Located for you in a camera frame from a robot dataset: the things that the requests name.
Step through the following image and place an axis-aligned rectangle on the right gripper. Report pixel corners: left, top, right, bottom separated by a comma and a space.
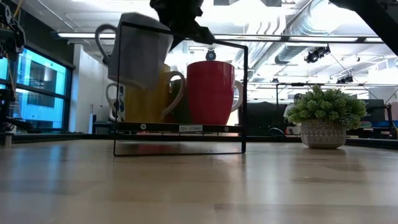
149, 0, 215, 50

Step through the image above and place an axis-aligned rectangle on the grey-blue mug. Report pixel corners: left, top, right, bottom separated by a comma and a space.
95, 12, 174, 91

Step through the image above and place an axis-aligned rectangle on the red mug white handle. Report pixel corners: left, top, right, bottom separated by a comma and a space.
186, 60, 244, 126

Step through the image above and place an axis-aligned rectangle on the teal green mug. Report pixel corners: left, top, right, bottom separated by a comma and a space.
170, 79, 190, 124

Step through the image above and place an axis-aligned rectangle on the cream white mug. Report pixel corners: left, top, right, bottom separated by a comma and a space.
124, 63, 187, 124

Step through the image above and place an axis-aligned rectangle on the white mug blue floral print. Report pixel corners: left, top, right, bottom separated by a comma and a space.
105, 82, 126, 123

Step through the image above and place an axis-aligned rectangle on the person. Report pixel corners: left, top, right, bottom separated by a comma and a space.
282, 92, 305, 135

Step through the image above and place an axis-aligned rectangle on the black ceiling spotlight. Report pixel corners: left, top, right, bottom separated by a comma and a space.
303, 45, 331, 65
336, 74, 355, 85

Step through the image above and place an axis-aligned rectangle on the long ceiling light bar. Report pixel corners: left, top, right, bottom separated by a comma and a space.
57, 32, 382, 44

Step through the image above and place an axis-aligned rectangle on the green potted plant patterned pot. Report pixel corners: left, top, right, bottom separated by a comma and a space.
285, 84, 368, 149

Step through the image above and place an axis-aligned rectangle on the wooden shelf black wire frame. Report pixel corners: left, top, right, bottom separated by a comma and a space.
113, 21, 249, 157

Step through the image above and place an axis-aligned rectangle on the silver ventilation duct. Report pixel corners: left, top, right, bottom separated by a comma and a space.
236, 0, 382, 65

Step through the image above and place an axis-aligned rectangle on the black background workstation frame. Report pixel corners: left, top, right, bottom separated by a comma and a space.
275, 82, 398, 139

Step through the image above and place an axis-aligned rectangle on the white standing post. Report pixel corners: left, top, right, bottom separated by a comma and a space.
88, 104, 97, 134

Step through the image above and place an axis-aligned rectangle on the large window black frame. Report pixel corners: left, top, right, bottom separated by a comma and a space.
0, 46, 75, 131

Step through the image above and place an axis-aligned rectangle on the black aluminium table frame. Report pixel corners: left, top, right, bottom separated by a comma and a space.
0, 132, 398, 151

